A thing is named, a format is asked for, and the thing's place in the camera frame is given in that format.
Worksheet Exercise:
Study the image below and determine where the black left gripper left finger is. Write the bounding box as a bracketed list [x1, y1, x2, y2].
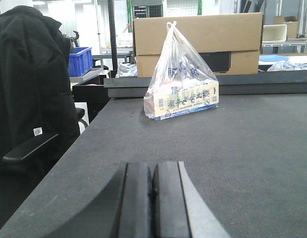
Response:
[47, 162, 152, 238]

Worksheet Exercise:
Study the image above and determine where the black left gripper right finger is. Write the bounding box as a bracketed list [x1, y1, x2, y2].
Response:
[153, 161, 229, 238]

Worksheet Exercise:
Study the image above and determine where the white plastic bin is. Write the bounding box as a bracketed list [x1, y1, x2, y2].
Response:
[262, 24, 287, 43]

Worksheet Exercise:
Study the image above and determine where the black office chair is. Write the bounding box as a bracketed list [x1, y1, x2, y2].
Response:
[2, 108, 89, 164]

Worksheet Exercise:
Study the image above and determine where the clear plastic bag with box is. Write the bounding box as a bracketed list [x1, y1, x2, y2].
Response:
[144, 21, 219, 120]

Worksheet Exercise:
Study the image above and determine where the crumpled plastic bag left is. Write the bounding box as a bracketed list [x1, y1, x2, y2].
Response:
[115, 63, 138, 78]

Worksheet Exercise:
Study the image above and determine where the crumpled plastic bag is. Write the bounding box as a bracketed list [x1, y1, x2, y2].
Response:
[267, 60, 307, 72]
[115, 63, 138, 78]

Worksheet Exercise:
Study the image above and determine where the black jacket on chair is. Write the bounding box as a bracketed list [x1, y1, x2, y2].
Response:
[0, 5, 80, 168]

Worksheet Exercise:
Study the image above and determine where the blue plastic crate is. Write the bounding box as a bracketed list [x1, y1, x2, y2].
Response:
[68, 47, 93, 77]

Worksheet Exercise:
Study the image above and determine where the blue tray on table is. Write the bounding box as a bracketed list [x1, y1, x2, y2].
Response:
[259, 55, 289, 62]

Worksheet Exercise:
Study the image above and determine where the large cardboard box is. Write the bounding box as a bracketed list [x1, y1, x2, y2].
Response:
[133, 12, 263, 77]

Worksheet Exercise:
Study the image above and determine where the black foam board stack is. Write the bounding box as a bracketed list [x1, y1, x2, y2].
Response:
[103, 70, 307, 98]

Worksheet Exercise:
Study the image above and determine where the crumpled plastic bag right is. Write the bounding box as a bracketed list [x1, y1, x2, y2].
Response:
[267, 60, 307, 72]

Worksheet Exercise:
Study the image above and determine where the black vertical pole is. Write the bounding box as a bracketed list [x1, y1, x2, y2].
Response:
[107, 0, 118, 70]

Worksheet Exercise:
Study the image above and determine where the small cardboard box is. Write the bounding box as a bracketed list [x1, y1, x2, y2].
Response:
[274, 15, 298, 39]

